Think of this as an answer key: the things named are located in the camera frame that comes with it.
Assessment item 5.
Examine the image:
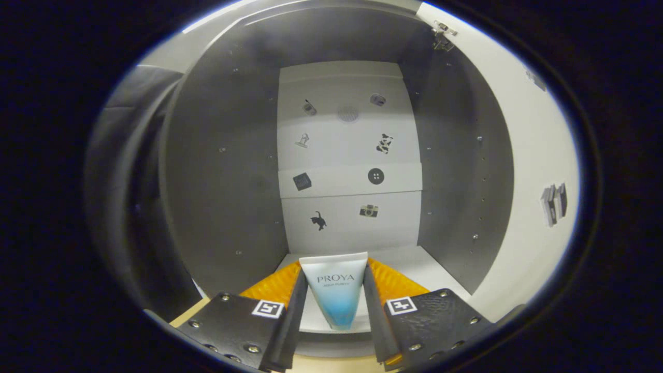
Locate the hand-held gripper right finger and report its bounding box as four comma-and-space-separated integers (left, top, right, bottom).
363, 257, 495, 371

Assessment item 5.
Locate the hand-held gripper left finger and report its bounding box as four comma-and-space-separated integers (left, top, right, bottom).
171, 261, 310, 372

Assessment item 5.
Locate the white blue cosmetic tube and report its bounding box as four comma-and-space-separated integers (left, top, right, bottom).
299, 252, 369, 331

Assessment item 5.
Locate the dark grey cabinet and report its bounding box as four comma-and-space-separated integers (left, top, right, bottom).
158, 0, 516, 358

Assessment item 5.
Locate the black backdrop cloth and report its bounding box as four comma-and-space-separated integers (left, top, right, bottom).
85, 65, 203, 322

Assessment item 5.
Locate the metal door hinge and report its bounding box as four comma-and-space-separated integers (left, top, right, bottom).
431, 21, 459, 51

